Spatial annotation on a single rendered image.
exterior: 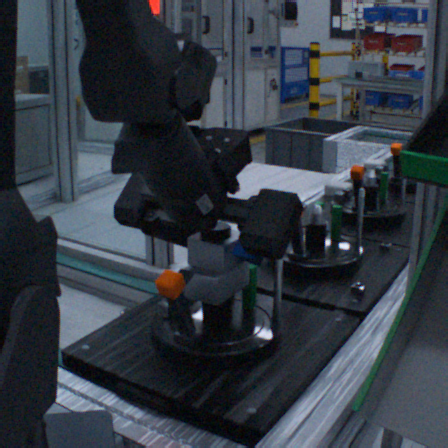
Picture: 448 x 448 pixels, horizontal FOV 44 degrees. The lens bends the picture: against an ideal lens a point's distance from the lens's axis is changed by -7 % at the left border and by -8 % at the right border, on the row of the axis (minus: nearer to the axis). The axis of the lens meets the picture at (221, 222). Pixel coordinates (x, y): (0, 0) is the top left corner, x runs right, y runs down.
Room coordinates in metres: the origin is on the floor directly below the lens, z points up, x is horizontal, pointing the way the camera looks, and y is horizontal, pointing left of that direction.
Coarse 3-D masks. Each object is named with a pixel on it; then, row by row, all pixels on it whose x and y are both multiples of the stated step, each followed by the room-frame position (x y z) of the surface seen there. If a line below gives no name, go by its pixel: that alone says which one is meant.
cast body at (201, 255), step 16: (224, 224) 0.56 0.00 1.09; (192, 240) 0.55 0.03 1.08; (208, 240) 0.55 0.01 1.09; (224, 240) 0.55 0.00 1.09; (192, 256) 0.55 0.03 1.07; (208, 256) 0.54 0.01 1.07; (224, 256) 0.53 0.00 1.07; (208, 272) 0.54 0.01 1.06; (224, 272) 0.53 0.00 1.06; (240, 272) 0.56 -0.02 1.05; (192, 288) 0.54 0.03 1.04; (208, 288) 0.53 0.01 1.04; (224, 288) 0.53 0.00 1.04; (240, 288) 0.56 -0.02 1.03
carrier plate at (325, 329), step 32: (128, 320) 0.59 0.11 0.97; (288, 320) 0.60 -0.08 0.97; (320, 320) 0.59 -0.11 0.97; (352, 320) 0.59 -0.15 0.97; (64, 352) 0.52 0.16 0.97; (96, 352) 0.52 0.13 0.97; (128, 352) 0.52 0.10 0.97; (288, 352) 0.52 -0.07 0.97; (320, 352) 0.52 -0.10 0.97; (128, 384) 0.47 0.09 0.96; (160, 384) 0.46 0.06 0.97; (192, 384) 0.47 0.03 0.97; (224, 384) 0.47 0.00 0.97; (256, 384) 0.47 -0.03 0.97; (288, 384) 0.46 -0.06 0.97; (192, 416) 0.43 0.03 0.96; (224, 416) 0.42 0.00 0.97; (256, 416) 0.41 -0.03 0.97
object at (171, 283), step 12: (168, 276) 0.49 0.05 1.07; (180, 276) 0.49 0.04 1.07; (192, 276) 0.51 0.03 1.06; (168, 288) 0.48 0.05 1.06; (180, 288) 0.49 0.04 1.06; (168, 300) 0.50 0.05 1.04; (180, 300) 0.49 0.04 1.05; (180, 312) 0.50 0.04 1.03; (180, 324) 0.51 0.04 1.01; (192, 324) 0.51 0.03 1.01
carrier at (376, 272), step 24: (360, 192) 0.77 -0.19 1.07; (312, 216) 0.77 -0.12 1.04; (336, 216) 0.80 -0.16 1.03; (360, 216) 0.77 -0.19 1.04; (312, 240) 0.76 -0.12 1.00; (336, 240) 0.80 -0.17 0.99; (360, 240) 0.77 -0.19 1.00; (264, 264) 0.76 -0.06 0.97; (288, 264) 0.72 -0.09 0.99; (312, 264) 0.71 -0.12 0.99; (336, 264) 0.71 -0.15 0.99; (360, 264) 0.74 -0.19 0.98; (384, 264) 0.75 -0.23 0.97; (264, 288) 0.68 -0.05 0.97; (288, 288) 0.68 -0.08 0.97; (312, 288) 0.68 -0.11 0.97; (336, 288) 0.68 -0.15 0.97; (384, 288) 0.68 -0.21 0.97; (360, 312) 0.61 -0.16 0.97
